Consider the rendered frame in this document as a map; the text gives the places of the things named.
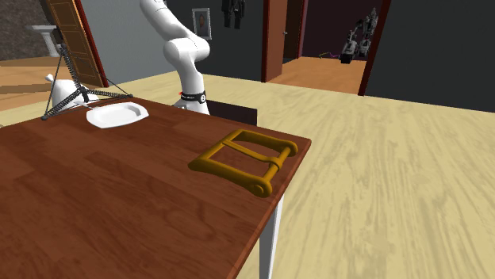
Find dark robot stand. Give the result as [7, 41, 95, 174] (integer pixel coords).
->
[207, 99, 259, 127]

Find plain brown open door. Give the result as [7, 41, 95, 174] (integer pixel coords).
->
[261, 0, 306, 84]

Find white square plate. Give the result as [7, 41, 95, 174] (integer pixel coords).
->
[86, 101, 150, 130]

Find wooden table with white legs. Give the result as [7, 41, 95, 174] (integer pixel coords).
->
[0, 96, 313, 279]

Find grey toy robot figure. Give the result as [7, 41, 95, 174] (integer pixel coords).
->
[339, 7, 380, 65]

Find white round teapot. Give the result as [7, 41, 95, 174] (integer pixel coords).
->
[44, 73, 100, 113]

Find brown panelled wooden door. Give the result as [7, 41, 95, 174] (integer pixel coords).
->
[40, 0, 110, 89]

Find brass yellow buckle frame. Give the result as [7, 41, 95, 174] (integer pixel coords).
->
[187, 128, 300, 199]

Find framed portrait wall picture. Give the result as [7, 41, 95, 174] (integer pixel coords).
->
[191, 7, 213, 41]

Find black clothes hanging on wall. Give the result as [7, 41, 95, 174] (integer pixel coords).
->
[221, 0, 246, 30]

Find black spring tripod frame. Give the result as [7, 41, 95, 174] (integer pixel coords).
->
[40, 28, 134, 121]

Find white pedestal shelf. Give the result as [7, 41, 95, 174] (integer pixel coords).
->
[25, 24, 61, 58]

